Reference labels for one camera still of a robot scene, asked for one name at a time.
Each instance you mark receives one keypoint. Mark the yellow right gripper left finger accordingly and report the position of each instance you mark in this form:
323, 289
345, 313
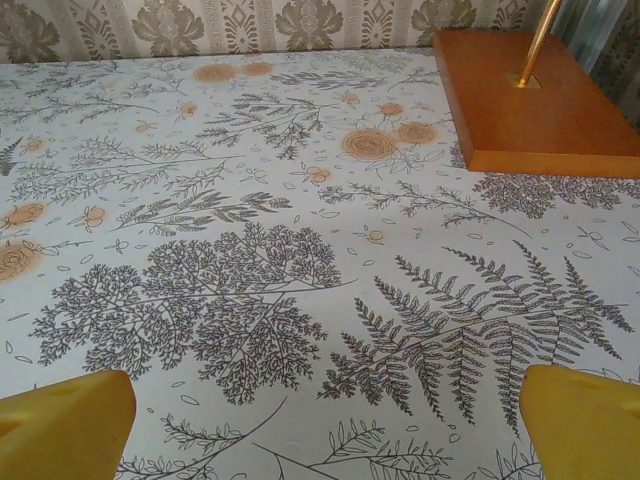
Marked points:
70, 430

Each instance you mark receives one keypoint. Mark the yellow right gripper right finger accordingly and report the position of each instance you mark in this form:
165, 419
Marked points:
585, 430

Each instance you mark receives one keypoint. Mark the floral tablecloth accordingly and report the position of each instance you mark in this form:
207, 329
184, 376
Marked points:
250, 225

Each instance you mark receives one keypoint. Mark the wooden stand base block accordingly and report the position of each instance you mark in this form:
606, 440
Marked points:
510, 120

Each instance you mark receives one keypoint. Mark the red and gold ornament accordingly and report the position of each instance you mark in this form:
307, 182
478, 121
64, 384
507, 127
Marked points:
534, 40

